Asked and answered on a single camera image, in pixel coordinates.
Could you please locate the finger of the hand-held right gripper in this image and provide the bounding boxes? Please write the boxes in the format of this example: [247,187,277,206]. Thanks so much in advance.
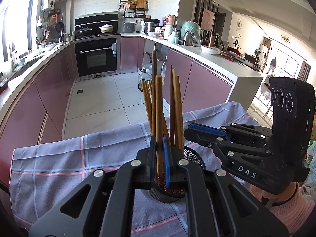
[188,123,272,141]
[184,128,272,164]

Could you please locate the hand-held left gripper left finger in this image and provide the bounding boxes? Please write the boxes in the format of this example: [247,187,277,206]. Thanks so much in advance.
[28,136,158,237]

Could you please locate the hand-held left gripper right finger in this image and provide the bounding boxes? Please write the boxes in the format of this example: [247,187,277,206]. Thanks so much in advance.
[162,136,289,237]

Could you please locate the black mesh utensil holder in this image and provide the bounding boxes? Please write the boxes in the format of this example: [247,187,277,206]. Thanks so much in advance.
[149,145,207,204]

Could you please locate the bunch of bamboo chopsticks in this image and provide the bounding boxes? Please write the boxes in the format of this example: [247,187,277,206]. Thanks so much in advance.
[141,50,185,153]

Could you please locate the person's right hand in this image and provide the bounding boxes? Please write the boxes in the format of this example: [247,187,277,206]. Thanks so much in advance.
[250,183,299,207]

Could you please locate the white plastic bag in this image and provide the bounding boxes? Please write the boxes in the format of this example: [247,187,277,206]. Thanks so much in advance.
[302,139,316,195]

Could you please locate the pink peninsula counter cabinet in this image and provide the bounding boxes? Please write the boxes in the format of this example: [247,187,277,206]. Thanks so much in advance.
[120,33,264,114]

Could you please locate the cooking oil bottle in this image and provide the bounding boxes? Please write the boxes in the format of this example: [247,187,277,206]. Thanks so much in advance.
[138,69,151,92]

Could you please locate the grey plaid tablecloth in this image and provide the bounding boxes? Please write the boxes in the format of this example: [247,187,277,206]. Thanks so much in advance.
[10,101,262,237]

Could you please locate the dining table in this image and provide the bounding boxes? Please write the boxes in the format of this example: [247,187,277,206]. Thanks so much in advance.
[222,49,262,71]

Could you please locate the white bowl with plastic wrap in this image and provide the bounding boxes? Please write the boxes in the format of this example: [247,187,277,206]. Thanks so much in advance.
[201,45,221,55]

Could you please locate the green plastic-covered appliance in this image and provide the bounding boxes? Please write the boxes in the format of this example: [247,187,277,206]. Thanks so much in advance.
[181,20,204,45]

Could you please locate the pink kettle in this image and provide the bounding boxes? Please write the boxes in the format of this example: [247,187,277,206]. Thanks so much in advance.
[165,14,178,30]

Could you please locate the black built-in oven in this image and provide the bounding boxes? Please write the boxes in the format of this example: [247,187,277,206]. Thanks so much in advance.
[74,35,121,79]

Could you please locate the steel stock pot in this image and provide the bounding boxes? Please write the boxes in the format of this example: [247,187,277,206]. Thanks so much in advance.
[144,21,158,34]

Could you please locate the wooden slat screen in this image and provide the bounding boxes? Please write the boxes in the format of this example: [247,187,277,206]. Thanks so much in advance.
[194,0,220,32]

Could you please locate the pink sink counter cabinet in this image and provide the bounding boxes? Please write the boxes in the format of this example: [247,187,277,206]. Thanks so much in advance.
[0,38,77,153]

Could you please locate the white casserole pot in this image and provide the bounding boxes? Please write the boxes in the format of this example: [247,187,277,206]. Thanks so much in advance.
[99,23,115,34]

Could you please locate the black wok with glass lid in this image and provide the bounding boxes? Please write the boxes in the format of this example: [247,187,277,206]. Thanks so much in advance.
[76,25,93,36]

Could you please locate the black range hood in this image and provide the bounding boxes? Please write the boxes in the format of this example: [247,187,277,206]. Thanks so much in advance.
[74,12,120,40]

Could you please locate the kitchen window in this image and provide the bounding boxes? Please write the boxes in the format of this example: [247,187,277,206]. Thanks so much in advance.
[0,0,35,62]

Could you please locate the pink wall picture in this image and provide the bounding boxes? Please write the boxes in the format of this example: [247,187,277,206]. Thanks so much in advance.
[200,8,216,32]

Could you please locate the black wall rack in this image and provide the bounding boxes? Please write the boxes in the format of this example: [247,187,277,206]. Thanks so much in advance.
[118,0,150,19]

